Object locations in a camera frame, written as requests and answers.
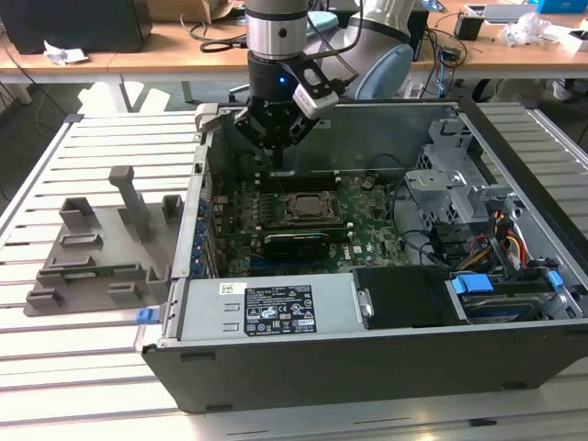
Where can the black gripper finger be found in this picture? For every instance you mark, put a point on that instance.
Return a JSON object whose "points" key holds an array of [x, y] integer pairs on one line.
{"points": [[301, 133], [250, 126]]}

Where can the silver CPU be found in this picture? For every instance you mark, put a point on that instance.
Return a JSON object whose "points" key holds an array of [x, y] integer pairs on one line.
{"points": [[310, 205]]}

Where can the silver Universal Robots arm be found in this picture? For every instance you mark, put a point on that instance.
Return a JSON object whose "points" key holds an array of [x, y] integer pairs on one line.
{"points": [[275, 27]]}

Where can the RAM slot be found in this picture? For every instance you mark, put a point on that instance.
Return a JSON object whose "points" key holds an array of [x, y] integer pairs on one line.
{"points": [[308, 189], [308, 186], [308, 179], [308, 183]]}

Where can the coin cell battery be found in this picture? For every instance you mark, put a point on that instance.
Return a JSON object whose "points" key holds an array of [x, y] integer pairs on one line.
{"points": [[366, 185]]}

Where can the RAM stick with white label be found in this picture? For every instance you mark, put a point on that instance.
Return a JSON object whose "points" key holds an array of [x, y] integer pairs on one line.
{"points": [[303, 227]]}

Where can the green motherboard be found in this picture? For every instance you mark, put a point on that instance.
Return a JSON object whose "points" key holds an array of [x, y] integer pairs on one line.
{"points": [[367, 220]]}

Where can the black graphics card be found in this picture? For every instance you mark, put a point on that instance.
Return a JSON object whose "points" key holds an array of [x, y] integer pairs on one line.
{"points": [[294, 248]]}

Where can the silver metal drive cage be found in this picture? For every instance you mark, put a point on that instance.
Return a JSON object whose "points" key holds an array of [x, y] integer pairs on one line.
{"points": [[441, 184]]}

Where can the wooden desk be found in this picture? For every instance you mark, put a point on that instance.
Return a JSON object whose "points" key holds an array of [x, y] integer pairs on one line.
{"points": [[115, 62]]}

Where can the silver power supply unit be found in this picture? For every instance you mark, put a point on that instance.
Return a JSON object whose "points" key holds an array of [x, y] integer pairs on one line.
{"points": [[206, 303]]}

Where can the grey parts rack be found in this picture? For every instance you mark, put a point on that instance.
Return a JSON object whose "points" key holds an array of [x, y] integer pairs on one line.
{"points": [[110, 257]]}

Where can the large black computer box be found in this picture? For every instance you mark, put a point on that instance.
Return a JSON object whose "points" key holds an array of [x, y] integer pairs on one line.
{"points": [[82, 23]]}

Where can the crumpled white paper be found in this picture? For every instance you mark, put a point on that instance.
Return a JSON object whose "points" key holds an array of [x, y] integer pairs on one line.
{"points": [[64, 54]]}

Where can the small black box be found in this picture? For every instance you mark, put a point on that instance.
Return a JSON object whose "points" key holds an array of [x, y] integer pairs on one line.
{"points": [[468, 25]]}

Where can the blue plastic clip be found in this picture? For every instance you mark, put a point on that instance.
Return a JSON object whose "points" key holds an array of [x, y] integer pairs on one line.
{"points": [[146, 317]]}

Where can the green RAM stick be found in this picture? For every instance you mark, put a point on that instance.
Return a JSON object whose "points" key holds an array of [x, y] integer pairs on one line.
{"points": [[87, 273]]}

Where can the hard disk in blue carrier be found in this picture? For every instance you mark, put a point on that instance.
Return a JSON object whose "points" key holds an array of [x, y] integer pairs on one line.
{"points": [[473, 284]]}

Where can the grey tray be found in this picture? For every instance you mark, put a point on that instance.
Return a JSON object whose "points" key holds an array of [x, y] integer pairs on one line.
{"points": [[510, 13]]}

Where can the clear plastic bag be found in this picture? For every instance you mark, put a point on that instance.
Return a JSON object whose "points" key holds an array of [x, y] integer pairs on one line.
{"points": [[523, 30]]}

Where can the open black PC case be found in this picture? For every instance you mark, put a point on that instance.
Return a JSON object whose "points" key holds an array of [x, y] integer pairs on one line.
{"points": [[367, 372]]}

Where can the white box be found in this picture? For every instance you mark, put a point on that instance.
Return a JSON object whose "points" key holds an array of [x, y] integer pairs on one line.
{"points": [[569, 39]]}

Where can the blue box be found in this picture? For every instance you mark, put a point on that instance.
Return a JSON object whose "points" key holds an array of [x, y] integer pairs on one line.
{"points": [[560, 5]]}

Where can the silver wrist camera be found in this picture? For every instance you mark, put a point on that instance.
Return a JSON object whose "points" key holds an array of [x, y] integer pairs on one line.
{"points": [[317, 98]]}

